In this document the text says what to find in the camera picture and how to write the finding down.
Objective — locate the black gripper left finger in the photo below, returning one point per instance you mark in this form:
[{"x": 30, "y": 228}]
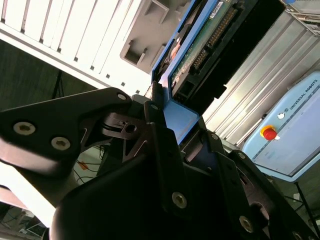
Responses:
[{"x": 50, "y": 120}]

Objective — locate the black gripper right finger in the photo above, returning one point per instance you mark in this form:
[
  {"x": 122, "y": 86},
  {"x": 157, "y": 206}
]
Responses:
[{"x": 250, "y": 195}]

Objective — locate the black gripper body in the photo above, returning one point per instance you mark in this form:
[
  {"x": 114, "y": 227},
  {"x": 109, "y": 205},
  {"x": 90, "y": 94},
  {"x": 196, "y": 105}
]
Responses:
[{"x": 112, "y": 212}]

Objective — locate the hard disk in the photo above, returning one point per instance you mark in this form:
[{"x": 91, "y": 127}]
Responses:
[{"x": 197, "y": 55}]

